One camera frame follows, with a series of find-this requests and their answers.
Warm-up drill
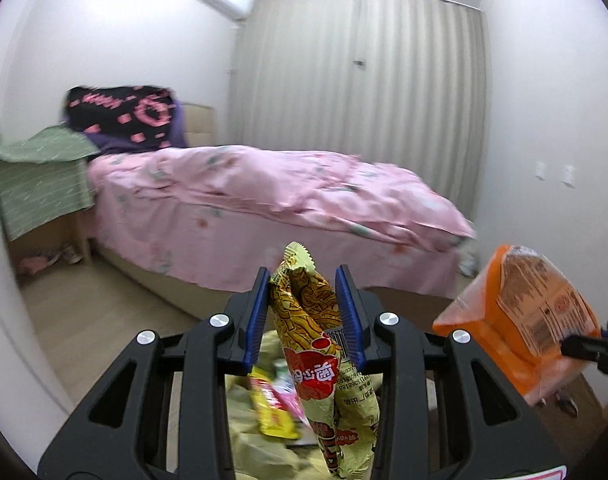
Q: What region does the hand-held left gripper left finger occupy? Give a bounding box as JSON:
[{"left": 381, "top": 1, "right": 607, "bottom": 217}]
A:
[{"left": 38, "top": 266, "right": 272, "bottom": 480}]

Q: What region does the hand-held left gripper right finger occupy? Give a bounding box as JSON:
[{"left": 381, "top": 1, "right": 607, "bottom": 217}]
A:
[{"left": 335, "top": 264, "right": 567, "bottom": 480}]

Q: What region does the gold noodle snack packet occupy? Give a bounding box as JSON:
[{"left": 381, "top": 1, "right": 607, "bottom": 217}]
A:
[{"left": 269, "top": 241, "right": 382, "bottom": 480}]

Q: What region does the orange snack packet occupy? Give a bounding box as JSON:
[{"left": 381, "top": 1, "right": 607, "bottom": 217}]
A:
[{"left": 432, "top": 245, "right": 602, "bottom": 406}]

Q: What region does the yellow plastic trash bag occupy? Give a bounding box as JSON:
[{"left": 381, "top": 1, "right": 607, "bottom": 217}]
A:
[{"left": 226, "top": 330, "right": 385, "bottom": 480}]

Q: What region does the pink wrapper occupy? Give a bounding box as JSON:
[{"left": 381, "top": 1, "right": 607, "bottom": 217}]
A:
[{"left": 279, "top": 375, "right": 311, "bottom": 423}]

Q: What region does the yellow snack packet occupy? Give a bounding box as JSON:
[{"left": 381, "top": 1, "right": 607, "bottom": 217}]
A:
[{"left": 249, "top": 366, "right": 299, "bottom": 438}]

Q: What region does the pink floral bedsheet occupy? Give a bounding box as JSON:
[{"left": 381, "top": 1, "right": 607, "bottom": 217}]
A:
[{"left": 86, "top": 160, "right": 465, "bottom": 297}]

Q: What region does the pink floral duvet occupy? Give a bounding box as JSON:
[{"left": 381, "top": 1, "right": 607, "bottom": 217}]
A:
[{"left": 91, "top": 146, "right": 477, "bottom": 253}]

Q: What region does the white pleated curtain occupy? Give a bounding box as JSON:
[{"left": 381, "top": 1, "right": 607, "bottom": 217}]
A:
[{"left": 229, "top": 0, "right": 487, "bottom": 221}]

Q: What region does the beige bed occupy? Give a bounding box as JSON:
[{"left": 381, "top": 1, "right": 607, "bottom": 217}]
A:
[{"left": 78, "top": 102, "right": 477, "bottom": 301}]

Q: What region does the black Hello Kitty pillow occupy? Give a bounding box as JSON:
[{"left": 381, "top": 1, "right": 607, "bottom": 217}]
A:
[{"left": 64, "top": 85, "right": 179, "bottom": 148}]

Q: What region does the green checked cloth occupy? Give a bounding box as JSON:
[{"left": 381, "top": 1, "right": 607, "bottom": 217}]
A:
[{"left": 0, "top": 126, "right": 100, "bottom": 241}]

